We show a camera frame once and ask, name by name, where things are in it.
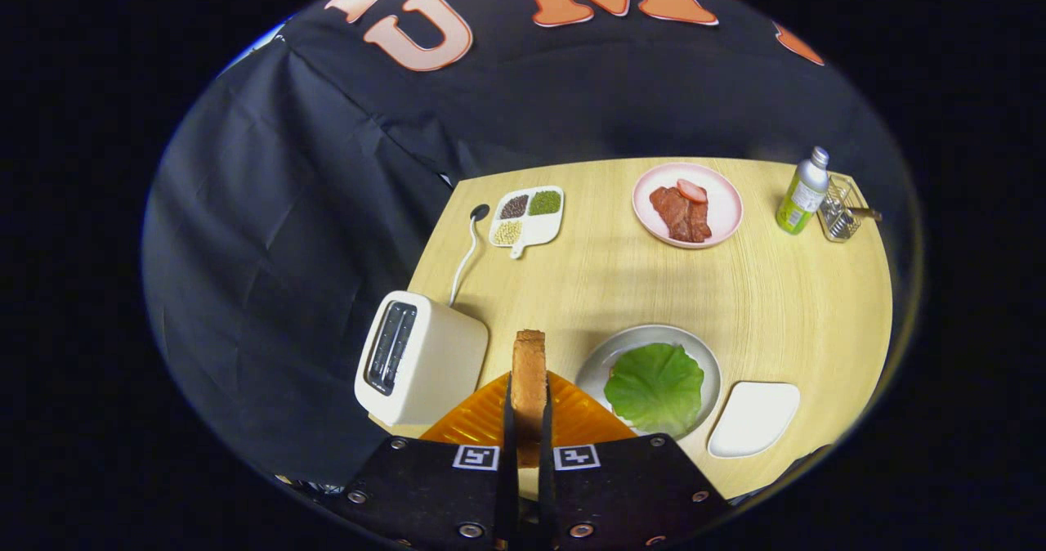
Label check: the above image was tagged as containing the pink plate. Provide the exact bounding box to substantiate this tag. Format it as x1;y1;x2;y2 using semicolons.
632;163;744;249

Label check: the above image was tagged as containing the round white plate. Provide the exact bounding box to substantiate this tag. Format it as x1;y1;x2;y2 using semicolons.
575;324;722;439

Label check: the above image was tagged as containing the white toaster power cable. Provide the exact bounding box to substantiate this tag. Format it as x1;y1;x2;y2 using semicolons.
449;204;490;307

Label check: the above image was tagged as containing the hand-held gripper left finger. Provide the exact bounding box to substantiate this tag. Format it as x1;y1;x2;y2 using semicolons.
327;370;520;551

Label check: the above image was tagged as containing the silver bottle with green label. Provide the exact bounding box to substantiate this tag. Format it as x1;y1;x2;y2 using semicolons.
776;146;830;235

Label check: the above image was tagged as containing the brown cooked meat piece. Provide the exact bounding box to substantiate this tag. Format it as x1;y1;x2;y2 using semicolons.
650;186;713;244

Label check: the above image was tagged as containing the white rounded square plate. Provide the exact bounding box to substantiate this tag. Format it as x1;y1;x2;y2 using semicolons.
708;381;802;459

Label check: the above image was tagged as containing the green lettuce leaf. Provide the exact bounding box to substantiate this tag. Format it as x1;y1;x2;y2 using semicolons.
604;343;705;437

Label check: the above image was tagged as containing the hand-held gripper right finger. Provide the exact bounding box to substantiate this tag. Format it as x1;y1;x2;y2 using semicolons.
537;371;732;551

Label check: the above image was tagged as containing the small metal wire basket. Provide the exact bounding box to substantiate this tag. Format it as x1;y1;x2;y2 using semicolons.
818;177;865;243

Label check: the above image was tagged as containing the white divided condiment tray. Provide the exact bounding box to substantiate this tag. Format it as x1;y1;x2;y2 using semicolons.
489;186;565;259

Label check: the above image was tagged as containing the cream white toaster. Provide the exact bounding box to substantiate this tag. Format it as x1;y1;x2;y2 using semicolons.
354;290;489;428

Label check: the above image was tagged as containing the toasted bread slice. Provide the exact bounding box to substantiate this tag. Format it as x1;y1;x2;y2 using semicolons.
512;329;548;468

